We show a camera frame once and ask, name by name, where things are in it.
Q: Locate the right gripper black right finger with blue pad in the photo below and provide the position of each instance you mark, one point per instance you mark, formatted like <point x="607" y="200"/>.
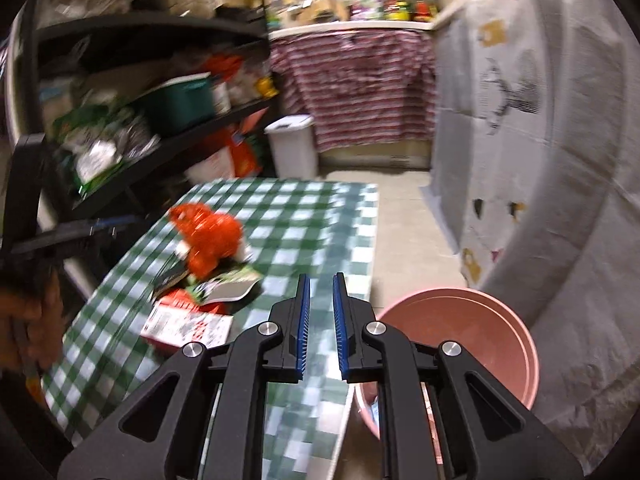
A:
<point x="442" y="414"/>

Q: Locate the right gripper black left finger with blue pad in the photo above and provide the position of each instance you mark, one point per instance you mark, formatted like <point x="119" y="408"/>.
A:
<point x="201" y="415"/>

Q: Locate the red white box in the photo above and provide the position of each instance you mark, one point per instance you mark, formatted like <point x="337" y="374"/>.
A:
<point x="176" y="320"/>

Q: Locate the black silver wrapper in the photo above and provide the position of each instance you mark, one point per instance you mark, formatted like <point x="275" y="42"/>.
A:
<point x="231" y="283"/>

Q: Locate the orange plastic bag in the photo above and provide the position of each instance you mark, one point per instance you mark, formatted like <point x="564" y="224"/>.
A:
<point x="211" y="236"/>

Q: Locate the person left hand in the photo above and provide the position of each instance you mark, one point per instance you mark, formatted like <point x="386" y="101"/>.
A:
<point x="44" y="322"/>

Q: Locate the pink plastic basin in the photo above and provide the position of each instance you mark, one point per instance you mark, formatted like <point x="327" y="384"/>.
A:
<point x="483" y="325"/>

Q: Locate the green snack bags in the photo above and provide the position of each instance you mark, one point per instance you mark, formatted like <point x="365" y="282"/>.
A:
<point x="95" y="141"/>

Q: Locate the black metal shelf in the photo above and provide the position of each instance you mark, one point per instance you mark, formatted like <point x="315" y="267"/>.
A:
<point x="123" y="52"/>

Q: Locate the green white checkered tablecloth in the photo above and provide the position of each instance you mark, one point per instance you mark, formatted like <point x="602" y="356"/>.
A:
<point x="293" y="227"/>

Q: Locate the teal storage box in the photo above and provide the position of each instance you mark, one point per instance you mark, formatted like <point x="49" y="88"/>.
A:
<point x="180" y="101"/>

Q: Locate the grey deer print cover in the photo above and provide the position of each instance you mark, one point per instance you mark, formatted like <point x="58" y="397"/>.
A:
<point x="535" y="181"/>

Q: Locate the white plastic bin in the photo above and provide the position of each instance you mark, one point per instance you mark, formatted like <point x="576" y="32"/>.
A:
<point x="293" y="150"/>

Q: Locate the red plaid curtain cloth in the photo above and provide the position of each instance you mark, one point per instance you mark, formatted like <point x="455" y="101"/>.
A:
<point x="362" y="86"/>

